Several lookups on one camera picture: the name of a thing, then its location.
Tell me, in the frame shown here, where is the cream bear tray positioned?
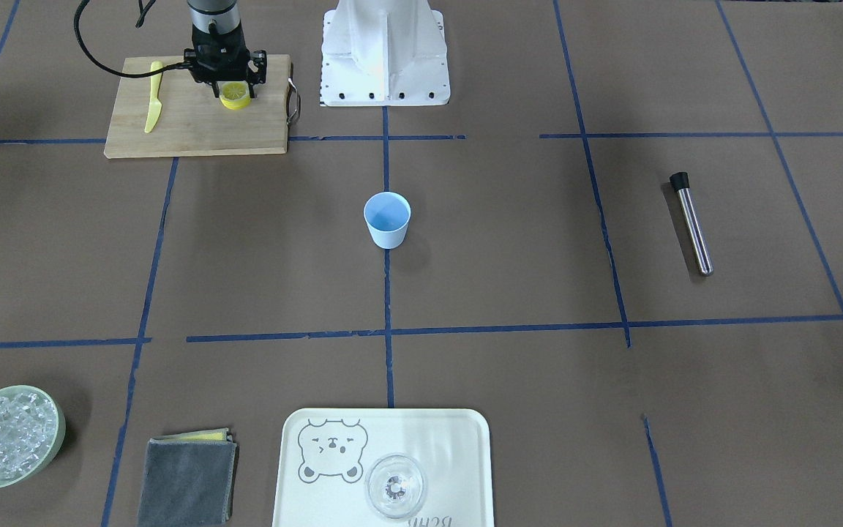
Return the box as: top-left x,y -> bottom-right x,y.
272,408 -> 495,526

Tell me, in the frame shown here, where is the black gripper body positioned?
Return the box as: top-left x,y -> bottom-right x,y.
184,26 -> 268,86

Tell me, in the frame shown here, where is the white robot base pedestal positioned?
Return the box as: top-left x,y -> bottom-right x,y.
319,1 -> 452,107

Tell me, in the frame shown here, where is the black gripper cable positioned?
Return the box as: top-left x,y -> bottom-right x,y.
74,0 -> 195,78

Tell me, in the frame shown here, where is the clear wine glass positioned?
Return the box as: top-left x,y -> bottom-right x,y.
366,453 -> 427,520

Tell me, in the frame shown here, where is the grey folded cloth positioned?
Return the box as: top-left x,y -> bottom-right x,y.
137,427 -> 237,526

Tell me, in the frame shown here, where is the light blue cup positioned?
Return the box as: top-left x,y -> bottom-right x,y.
362,193 -> 412,250

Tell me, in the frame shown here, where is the yellow lemon slice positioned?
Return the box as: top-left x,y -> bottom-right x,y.
220,81 -> 252,110

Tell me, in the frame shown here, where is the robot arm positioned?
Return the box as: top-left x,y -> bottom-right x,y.
184,1 -> 267,99

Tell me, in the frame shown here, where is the yellow plastic knife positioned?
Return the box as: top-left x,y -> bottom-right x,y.
143,72 -> 163,134

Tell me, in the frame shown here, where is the green bowl of ice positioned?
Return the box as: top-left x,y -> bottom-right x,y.
0,386 -> 67,488

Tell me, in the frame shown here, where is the steel muddler black tip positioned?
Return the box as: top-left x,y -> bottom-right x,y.
670,171 -> 715,277

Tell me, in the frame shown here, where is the wooden cutting board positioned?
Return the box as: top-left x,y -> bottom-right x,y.
104,54 -> 293,160

